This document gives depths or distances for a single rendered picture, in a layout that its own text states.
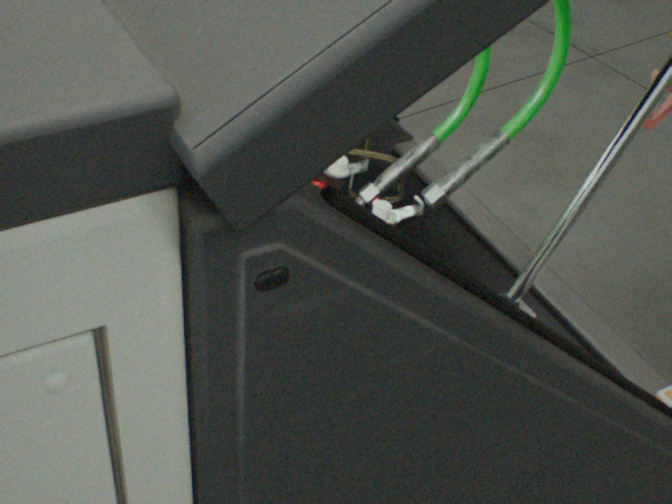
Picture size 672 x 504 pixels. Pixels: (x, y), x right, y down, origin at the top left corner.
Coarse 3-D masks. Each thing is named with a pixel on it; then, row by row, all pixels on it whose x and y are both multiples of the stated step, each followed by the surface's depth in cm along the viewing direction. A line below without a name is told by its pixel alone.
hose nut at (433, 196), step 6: (432, 186) 89; (426, 192) 89; (432, 192) 89; (438, 192) 89; (426, 198) 89; (432, 198) 89; (438, 198) 89; (444, 198) 89; (432, 204) 89; (438, 204) 89
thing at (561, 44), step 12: (552, 0) 82; (564, 0) 82; (564, 12) 83; (564, 24) 84; (564, 36) 85; (564, 48) 85; (552, 60) 87; (564, 60) 86; (552, 72) 87; (540, 84) 88; (552, 84) 88; (540, 96) 88; (528, 108) 89; (540, 108) 89; (516, 120) 89; (528, 120) 89; (516, 132) 89
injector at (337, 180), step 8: (328, 168) 93; (328, 176) 92; (336, 176) 92; (344, 176) 92; (352, 176) 93; (328, 184) 93; (336, 184) 93; (344, 184) 93; (344, 192) 93; (360, 200) 97
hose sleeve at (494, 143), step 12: (504, 132) 89; (480, 144) 89; (492, 144) 89; (504, 144) 89; (468, 156) 89; (480, 156) 89; (492, 156) 89; (456, 168) 89; (468, 168) 89; (480, 168) 89; (444, 180) 89; (456, 180) 89; (444, 192) 89
